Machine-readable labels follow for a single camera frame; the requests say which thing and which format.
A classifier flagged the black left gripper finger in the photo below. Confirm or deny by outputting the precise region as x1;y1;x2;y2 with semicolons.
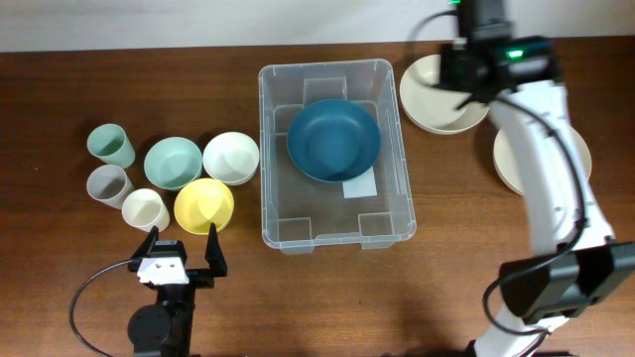
127;226;159;272
204;223;228;277

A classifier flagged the beige bowl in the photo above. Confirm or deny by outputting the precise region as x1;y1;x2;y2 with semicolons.
400;55;489;135
493;129;592;196

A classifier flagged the blue bowl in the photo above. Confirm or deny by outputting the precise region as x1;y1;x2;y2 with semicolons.
287;99;382;182

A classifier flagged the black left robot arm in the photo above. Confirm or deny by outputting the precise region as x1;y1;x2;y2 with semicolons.
127;224;227;356

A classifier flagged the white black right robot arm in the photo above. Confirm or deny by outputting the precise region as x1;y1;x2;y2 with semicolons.
438;37;634;356

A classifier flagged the cream cup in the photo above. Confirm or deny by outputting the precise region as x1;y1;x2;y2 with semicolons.
121;188;171;232

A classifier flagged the yellow small bowl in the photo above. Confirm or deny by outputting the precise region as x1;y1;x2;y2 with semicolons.
174;178;234;235

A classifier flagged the grey cup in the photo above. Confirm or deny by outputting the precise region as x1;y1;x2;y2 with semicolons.
86;165;134;209

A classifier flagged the green small bowl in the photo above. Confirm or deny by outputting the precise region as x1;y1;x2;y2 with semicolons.
144;137;202;191

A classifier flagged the clear plastic storage bin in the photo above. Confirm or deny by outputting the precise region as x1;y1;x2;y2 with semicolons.
259;59;417;254

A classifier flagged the white small bowl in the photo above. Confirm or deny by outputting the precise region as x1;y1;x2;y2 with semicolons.
202;132;260;185

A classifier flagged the green cup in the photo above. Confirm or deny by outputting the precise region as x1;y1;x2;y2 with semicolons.
86;123;136;169

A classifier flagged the white label in bin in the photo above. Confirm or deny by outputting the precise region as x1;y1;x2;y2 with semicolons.
342;168;377;198

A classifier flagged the black left camera cable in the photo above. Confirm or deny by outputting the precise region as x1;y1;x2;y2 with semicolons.
68;259;135;357

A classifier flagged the black camera cable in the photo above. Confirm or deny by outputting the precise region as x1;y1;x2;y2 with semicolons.
409;9;589;357
68;259;135;357

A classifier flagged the black right camera cable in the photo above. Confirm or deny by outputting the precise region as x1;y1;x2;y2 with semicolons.
409;9;589;357

